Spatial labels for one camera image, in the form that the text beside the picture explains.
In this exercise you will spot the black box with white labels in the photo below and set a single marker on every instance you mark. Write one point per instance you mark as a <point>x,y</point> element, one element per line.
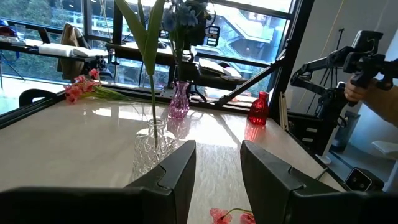
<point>311,146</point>

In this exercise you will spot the purple glass vase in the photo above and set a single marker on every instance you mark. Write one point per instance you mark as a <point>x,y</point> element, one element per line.
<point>179,102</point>

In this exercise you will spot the beige wooden strips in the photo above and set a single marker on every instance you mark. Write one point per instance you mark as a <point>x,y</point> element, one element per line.
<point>283,109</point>

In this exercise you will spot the black office desk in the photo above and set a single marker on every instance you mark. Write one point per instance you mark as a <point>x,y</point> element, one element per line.
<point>18,48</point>

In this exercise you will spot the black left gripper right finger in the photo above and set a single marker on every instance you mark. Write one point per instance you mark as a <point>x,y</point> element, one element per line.
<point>267,174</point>

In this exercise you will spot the black tripod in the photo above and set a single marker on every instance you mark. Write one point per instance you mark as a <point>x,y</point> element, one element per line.
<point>329,71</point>

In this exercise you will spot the person's forearm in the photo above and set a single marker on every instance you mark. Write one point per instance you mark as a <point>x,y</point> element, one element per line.
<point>385,104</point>

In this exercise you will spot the small black webcam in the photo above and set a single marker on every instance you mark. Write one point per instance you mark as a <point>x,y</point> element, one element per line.
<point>357,180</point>

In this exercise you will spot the black chair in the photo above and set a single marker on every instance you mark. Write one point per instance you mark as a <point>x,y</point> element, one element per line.
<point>31,93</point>

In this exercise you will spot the blue artificial flower bunch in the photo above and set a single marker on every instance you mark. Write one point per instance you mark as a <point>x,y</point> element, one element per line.
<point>186,17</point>

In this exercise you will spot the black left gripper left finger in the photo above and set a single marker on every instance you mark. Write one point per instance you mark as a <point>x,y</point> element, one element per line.
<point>180,168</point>

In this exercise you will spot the white folded cloth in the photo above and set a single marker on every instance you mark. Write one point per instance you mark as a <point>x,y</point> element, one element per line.
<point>62,49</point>

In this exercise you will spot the person's hand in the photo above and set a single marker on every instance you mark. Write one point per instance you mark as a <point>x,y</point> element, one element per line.
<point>354,91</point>

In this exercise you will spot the pink artificial flower bunch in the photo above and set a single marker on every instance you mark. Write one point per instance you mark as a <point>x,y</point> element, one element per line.
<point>219,216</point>
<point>74,91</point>

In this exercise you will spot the clear textured glass vase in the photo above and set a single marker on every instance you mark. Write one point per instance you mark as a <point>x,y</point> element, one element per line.
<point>149,152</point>

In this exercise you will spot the grey waste bin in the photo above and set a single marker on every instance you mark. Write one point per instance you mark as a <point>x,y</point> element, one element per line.
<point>348,130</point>

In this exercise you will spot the brown jacket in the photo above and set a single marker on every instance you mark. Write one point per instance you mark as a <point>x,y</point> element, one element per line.
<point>71,46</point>

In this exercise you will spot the white artificial tulip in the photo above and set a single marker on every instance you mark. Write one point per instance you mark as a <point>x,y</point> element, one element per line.
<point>152,46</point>

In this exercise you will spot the red glass vase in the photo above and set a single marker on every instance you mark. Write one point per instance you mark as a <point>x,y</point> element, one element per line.
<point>258,110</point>

